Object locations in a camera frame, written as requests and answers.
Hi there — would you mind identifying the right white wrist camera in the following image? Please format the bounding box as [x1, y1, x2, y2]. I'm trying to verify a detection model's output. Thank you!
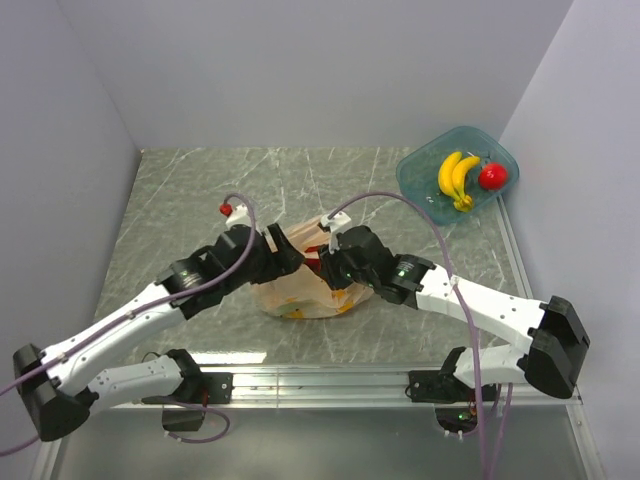
[319, 211, 352, 235]

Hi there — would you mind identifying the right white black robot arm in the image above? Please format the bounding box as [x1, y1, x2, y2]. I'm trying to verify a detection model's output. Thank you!
[318, 220, 590, 403]

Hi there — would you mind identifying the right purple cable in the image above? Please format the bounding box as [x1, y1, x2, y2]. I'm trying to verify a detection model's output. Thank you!
[324, 192, 514, 480]

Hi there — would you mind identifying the red toy pepper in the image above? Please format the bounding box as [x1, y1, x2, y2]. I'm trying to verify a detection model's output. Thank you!
[304, 245, 322, 273]

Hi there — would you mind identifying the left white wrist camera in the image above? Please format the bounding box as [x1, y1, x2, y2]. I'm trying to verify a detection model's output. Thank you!
[219, 203, 255, 230]

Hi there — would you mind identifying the aluminium mounting rail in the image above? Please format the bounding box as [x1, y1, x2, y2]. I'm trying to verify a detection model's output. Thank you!
[32, 199, 606, 479]

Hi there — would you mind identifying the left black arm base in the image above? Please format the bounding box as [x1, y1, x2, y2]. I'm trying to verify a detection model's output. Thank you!
[141, 372, 233, 444]

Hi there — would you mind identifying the translucent printed plastic bag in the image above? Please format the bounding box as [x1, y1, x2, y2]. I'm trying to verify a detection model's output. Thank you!
[251, 216, 373, 319]

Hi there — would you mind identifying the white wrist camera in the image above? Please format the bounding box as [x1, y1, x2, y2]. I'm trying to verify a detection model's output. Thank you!
[219, 203, 255, 230]
[319, 211, 352, 235]

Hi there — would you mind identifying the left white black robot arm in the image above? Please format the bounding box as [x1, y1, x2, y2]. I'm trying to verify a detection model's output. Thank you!
[13, 224, 304, 442]

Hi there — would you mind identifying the red toy apple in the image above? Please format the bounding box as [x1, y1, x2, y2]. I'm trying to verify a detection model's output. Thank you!
[478, 162, 509, 191]

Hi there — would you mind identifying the yellow toy banana bunch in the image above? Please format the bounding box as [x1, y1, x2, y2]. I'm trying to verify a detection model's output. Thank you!
[438, 151, 480, 213]

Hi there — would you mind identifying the blue transparent plastic container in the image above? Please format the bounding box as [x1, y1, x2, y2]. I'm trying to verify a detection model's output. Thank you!
[396, 126, 519, 226]

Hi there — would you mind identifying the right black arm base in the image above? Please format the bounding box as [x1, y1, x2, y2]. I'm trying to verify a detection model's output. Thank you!
[404, 370, 478, 438]

